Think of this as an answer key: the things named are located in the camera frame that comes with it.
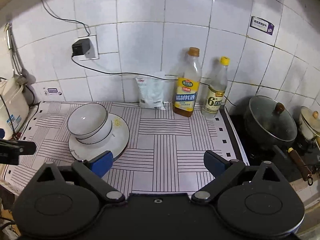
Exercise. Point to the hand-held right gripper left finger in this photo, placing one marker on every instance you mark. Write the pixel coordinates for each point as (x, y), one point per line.
(102, 163)

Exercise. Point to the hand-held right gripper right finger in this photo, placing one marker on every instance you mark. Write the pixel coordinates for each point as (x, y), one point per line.
(215, 162)

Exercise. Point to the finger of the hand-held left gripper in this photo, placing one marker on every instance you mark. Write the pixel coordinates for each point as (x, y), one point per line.
(22, 148)
(2, 133)

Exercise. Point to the white sun plate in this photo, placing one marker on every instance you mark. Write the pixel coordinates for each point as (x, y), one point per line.
(117, 135)

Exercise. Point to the white rice cooker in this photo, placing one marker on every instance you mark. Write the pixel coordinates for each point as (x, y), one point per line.
(13, 105)

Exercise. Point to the black stove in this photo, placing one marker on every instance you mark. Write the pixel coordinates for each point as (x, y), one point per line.
(252, 150)

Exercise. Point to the striped tablecloth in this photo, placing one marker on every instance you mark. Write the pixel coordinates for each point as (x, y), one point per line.
(162, 142)

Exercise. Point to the clear vinegar bottle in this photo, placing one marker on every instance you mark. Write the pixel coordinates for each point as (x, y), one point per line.
(215, 100)

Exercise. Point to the dark pot with glass lid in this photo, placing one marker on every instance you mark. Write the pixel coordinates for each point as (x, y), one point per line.
(267, 120)

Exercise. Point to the yellow label cooking wine bottle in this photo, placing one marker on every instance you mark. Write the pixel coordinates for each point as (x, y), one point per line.
(186, 97)

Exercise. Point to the hanging metal utensils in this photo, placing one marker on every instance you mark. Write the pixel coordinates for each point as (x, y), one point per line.
(15, 55)

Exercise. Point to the white plastic packet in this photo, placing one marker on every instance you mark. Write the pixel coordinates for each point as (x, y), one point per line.
(150, 92)

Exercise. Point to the cream enamel pot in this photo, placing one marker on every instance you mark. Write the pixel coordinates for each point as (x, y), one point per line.
(308, 125)

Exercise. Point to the black power adapter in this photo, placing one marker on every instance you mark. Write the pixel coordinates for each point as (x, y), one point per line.
(81, 47)

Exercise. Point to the small wall label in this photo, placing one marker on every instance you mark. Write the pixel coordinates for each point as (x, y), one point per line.
(52, 91)

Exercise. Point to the white wall socket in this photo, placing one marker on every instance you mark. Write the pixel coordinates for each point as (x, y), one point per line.
(94, 47)

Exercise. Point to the purple and white wall sticker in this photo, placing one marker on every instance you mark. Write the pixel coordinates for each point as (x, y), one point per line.
(262, 26)

